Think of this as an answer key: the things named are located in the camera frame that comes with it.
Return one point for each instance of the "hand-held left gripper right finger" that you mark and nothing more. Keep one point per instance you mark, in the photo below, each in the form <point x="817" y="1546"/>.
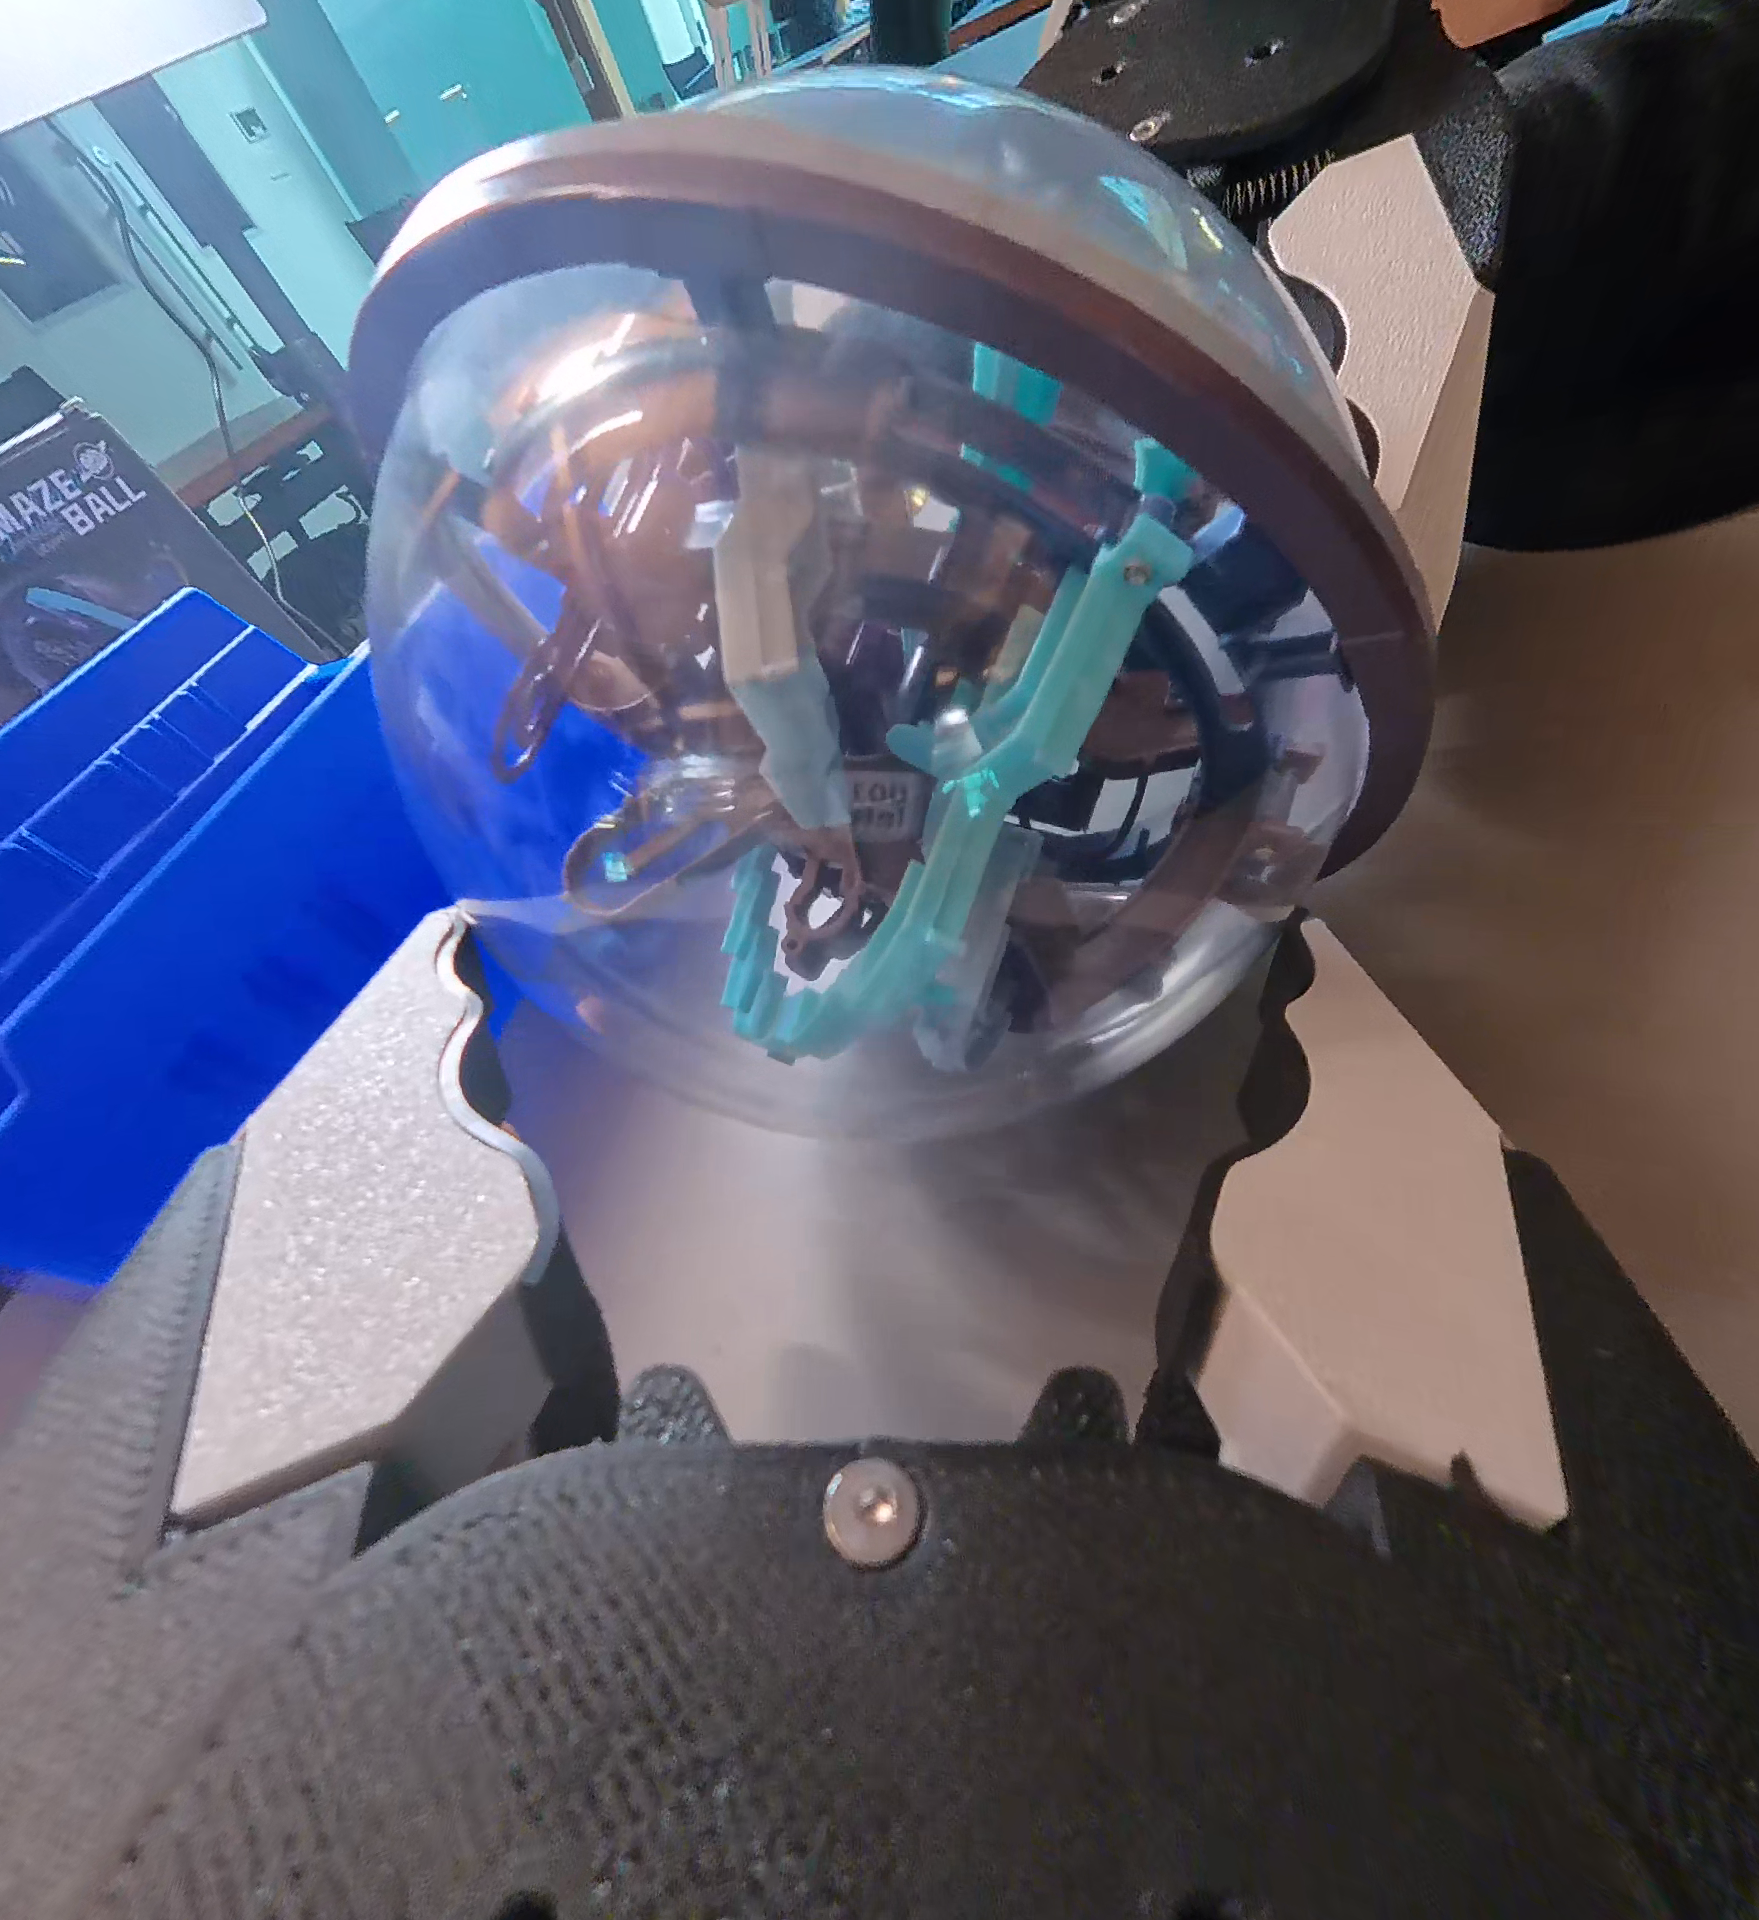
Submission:
<point x="1391" y="1246"/>

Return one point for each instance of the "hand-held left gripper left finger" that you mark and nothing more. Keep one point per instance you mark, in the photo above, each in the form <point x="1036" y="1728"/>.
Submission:
<point x="356" y="1246"/>

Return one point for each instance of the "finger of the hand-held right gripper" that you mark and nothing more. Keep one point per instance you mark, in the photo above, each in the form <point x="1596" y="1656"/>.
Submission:
<point x="1404" y="361"/>

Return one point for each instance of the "clear plastic maze ball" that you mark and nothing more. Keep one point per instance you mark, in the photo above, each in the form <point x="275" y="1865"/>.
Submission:
<point x="880" y="602"/>

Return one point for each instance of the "dark blue maze ball box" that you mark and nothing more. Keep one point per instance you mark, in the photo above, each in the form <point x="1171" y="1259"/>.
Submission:
<point x="55" y="554"/>

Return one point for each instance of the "blue plastic bin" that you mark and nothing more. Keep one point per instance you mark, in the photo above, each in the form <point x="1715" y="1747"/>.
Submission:
<point x="129" y="960"/>

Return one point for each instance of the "white light panel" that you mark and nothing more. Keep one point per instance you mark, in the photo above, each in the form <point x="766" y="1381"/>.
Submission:
<point x="55" y="47"/>

